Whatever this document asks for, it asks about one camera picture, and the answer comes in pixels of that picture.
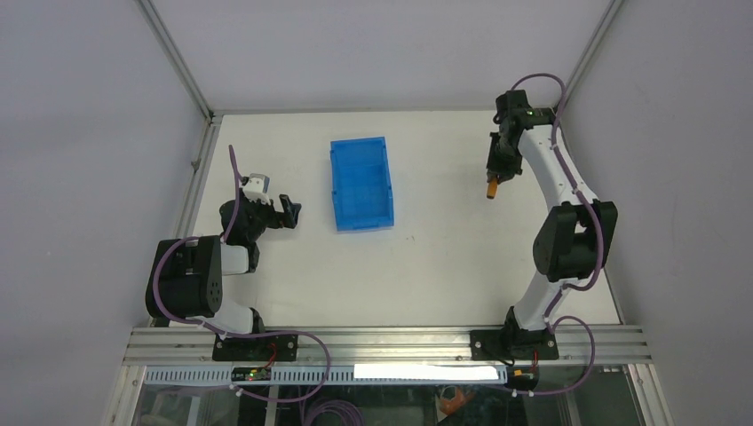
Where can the orange handle screwdriver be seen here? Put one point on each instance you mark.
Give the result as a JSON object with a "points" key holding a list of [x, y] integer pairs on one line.
{"points": [[491, 191]]}

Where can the aluminium front rail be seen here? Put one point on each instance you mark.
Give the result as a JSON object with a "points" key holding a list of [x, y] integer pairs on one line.
{"points": [[606, 345]]}

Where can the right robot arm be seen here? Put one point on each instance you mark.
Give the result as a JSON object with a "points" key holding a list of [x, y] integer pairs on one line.
{"points": [[573, 242]]}

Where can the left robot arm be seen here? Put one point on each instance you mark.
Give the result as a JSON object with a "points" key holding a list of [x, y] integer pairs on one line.
{"points": [[186, 282]]}

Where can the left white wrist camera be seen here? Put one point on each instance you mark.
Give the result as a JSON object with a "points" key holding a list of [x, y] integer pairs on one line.
{"points": [[254, 187]]}

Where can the slotted white cable duct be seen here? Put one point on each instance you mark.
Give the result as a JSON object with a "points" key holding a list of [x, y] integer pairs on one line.
{"points": [[358, 374]]}

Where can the blue plastic bin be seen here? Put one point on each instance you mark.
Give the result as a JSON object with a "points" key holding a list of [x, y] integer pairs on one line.
{"points": [[361, 193]]}

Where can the orange object under table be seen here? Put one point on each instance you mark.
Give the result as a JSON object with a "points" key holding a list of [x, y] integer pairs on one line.
{"points": [[451, 398]]}

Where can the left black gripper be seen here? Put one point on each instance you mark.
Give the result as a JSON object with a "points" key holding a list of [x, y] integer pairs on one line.
{"points": [[286, 218]]}

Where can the left aluminium frame post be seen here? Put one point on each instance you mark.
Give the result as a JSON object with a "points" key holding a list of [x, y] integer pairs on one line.
{"points": [[175, 58]]}

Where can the right aluminium frame post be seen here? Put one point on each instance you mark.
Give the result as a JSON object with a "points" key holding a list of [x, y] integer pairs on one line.
{"points": [[589, 53]]}

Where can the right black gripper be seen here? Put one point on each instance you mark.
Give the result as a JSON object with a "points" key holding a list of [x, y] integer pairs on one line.
{"points": [[496, 169]]}

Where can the small green circuit board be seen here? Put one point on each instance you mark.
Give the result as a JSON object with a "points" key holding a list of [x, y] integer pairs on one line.
{"points": [[251, 374]]}

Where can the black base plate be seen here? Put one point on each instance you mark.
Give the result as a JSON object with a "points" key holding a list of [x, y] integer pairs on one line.
{"points": [[505, 345], [255, 349]]}

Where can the aluminium frame post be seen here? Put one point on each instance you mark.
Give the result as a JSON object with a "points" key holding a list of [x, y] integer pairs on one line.
{"points": [[589, 53], [175, 58]]}

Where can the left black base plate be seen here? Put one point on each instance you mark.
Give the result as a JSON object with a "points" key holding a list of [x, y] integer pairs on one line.
{"points": [[255, 349]]}

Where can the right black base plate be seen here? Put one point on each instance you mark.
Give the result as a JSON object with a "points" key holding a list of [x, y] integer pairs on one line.
{"points": [[505, 345]]}

